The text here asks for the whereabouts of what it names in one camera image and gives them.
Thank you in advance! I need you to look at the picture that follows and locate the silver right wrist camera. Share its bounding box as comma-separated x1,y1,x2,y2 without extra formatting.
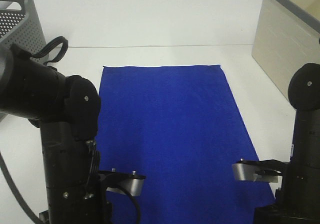
232,159,289,183

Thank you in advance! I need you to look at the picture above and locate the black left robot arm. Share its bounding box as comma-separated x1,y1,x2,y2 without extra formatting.
0,45,112,224

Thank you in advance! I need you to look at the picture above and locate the blue towel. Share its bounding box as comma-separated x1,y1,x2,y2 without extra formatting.
96,65,275,224

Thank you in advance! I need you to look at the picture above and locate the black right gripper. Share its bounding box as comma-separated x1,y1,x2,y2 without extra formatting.
253,188,320,224

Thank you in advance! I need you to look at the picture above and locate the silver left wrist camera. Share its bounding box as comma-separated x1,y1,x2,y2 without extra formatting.
98,171,147,197

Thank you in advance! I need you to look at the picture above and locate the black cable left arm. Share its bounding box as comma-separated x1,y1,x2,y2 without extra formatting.
0,35,69,224

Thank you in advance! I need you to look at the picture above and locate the grey perforated plastic basket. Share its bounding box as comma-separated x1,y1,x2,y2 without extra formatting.
0,0,49,120

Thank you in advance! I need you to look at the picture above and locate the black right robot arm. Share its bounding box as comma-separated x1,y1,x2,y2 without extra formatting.
253,63,320,224

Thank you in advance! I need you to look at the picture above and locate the beige bin with grey rim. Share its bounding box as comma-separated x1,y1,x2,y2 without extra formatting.
251,0,320,97

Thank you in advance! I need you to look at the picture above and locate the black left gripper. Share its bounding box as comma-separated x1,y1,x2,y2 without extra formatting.
38,171,118,224

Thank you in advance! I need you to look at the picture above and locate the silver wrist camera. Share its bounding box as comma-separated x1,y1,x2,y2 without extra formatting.
98,171,147,197
232,159,289,183

